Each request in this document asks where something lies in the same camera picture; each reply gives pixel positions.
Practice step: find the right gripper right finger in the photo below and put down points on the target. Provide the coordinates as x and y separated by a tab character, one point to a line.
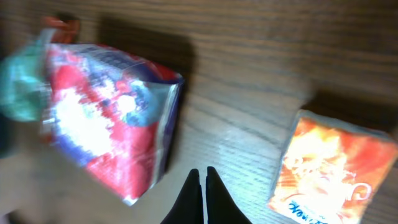
221	208

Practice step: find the brown orange candy bar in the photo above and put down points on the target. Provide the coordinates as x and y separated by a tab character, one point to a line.
65	28

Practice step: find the teal white snack wrapper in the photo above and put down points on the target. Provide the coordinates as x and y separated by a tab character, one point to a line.
23	84

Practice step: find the red purple snack bag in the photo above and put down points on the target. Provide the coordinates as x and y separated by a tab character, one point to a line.
113	114

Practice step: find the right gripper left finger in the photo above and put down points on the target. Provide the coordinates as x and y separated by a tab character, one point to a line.
188	207

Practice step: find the small orange snack packet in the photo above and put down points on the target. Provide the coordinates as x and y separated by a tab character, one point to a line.
330	170

